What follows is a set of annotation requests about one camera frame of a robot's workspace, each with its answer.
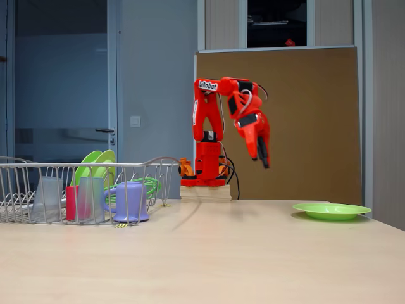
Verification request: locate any green plastic plate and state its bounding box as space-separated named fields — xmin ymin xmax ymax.
xmin=70 ymin=150 xmax=104 ymax=187
xmin=91 ymin=149 xmax=117 ymax=186
xmin=292 ymin=202 xmax=372 ymax=221

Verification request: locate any green whisk with metal handle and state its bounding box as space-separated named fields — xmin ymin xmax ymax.
xmin=0 ymin=177 xmax=162 ymax=212

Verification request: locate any purple plastic mug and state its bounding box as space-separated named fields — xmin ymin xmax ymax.
xmin=103 ymin=181 xmax=150 ymax=222

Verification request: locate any grey translucent plastic cup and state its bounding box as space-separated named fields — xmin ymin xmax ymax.
xmin=30 ymin=175 xmax=64 ymax=223
xmin=77 ymin=177 xmax=106 ymax=224

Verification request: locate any red plastic cup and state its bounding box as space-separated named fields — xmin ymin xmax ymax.
xmin=65 ymin=186 xmax=92 ymax=222

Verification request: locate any brown partition board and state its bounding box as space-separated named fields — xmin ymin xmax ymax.
xmin=193 ymin=46 xmax=363 ymax=205

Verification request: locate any wooden base block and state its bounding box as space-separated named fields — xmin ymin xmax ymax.
xmin=180 ymin=185 xmax=232 ymax=201

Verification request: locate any orange clamp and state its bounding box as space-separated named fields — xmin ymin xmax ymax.
xmin=177 ymin=157 xmax=196 ymax=178

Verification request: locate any white spiral notebook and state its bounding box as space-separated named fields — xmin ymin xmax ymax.
xmin=249 ymin=18 xmax=289 ymax=27

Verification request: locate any grey cabinet with open shelf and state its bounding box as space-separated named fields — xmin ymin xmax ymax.
xmin=197 ymin=0 xmax=365 ymax=51

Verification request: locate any grey sliding door cabinet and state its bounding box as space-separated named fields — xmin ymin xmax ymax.
xmin=354 ymin=0 xmax=405 ymax=222

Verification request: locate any grey glass door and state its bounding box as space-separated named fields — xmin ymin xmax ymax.
xmin=6 ymin=0 xmax=123 ymax=165

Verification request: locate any white gripper servo cable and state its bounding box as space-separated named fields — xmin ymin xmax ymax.
xmin=239 ymin=89 xmax=254 ymax=118

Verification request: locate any black power cable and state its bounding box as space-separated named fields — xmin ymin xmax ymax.
xmin=221 ymin=144 xmax=241 ymax=200

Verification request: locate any metal wire dish rack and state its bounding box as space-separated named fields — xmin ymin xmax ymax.
xmin=0 ymin=156 xmax=182 ymax=226

